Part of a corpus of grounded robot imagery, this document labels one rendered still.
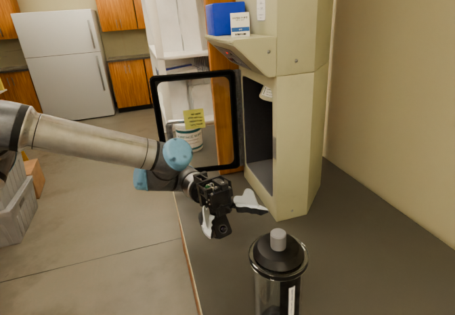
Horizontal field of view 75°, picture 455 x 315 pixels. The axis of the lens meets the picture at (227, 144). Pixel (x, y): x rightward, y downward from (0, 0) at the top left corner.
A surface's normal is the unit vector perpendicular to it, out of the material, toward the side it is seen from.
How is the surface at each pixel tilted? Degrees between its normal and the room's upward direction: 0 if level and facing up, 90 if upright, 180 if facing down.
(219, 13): 90
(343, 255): 0
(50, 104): 90
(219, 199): 82
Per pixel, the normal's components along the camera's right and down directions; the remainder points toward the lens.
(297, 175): 0.28, 0.37
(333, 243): -0.07, -0.91
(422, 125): -0.96, 0.17
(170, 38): -0.14, 0.45
